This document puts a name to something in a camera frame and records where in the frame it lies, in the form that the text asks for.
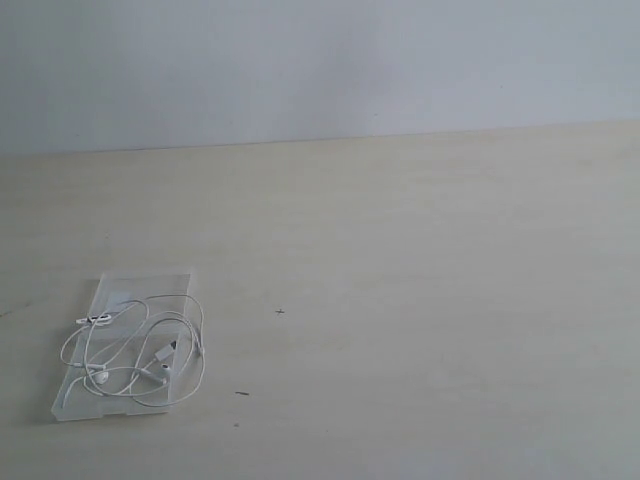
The white wired earphones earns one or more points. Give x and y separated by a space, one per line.
150 352

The clear plastic open case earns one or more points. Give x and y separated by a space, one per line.
111 289

